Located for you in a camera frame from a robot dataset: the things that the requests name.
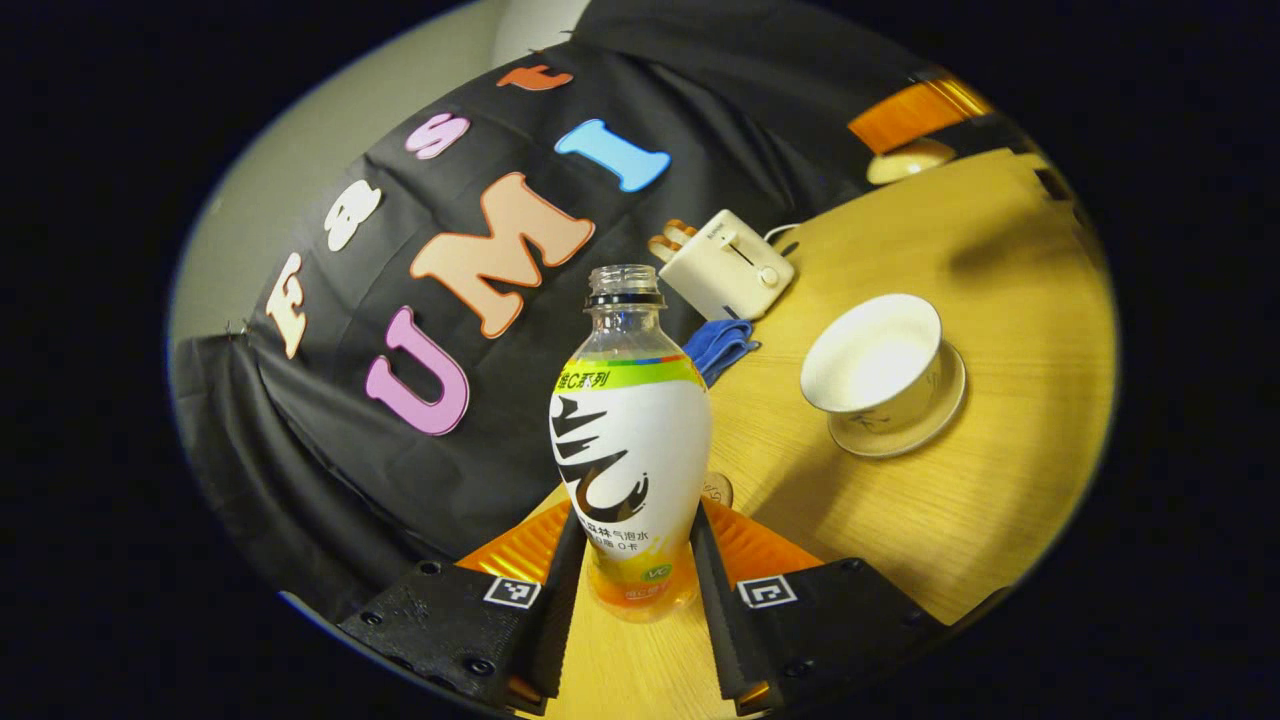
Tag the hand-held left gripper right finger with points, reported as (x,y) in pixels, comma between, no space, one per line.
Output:
(715,620)

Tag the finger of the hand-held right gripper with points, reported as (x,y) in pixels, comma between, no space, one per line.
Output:
(915,110)

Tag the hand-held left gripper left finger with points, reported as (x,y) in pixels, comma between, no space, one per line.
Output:
(563,600)

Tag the beige teacup lid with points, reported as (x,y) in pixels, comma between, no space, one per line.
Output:
(910,162)

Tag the round cork coaster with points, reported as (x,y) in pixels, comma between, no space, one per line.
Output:
(719,490)

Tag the white label water bottle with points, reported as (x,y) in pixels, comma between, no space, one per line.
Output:
(630,440)

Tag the beige teacup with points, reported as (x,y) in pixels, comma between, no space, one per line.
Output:
(870,355)

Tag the cream toaster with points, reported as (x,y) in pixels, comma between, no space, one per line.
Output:
(725,268)

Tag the toast bread slice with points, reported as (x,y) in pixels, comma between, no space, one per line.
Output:
(660,247)
(680,230)

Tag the blue towel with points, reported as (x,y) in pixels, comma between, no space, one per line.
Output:
(720,345)

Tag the black backdrop cloth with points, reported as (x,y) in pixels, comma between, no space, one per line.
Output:
(330,450)

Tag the beige saucer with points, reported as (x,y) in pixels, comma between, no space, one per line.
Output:
(935,415)

